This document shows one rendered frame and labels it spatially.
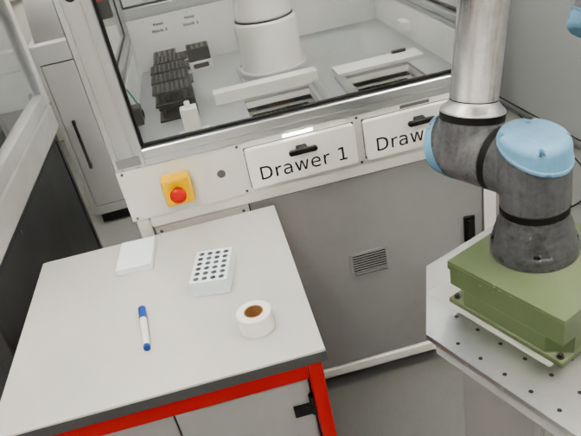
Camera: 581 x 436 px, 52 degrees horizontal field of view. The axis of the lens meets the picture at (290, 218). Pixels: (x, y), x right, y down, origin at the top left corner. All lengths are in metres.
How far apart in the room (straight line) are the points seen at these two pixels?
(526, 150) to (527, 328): 0.30
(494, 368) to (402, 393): 1.01
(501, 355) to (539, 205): 0.26
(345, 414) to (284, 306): 0.84
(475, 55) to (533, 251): 0.34
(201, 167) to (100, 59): 0.35
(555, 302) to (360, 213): 0.79
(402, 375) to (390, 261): 0.45
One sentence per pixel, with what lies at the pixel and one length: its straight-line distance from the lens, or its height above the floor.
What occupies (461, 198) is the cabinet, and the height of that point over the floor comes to 0.61.
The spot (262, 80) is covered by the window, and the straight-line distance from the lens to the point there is 1.51.
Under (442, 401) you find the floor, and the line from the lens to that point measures 2.04.
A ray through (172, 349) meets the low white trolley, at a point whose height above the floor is 0.76.
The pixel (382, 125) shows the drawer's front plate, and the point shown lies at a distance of 1.59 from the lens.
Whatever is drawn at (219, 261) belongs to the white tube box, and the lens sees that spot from 1.36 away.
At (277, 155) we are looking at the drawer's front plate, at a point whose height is 0.90.
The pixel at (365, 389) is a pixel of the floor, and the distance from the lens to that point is 2.08.
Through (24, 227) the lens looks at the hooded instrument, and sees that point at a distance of 1.96.
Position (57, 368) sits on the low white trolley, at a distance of 1.31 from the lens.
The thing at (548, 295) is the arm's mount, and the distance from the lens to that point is 1.07.
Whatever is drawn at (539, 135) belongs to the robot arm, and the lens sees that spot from 1.05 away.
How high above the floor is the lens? 1.53
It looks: 30 degrees down
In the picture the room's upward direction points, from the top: 12 degrees counter-clockwise
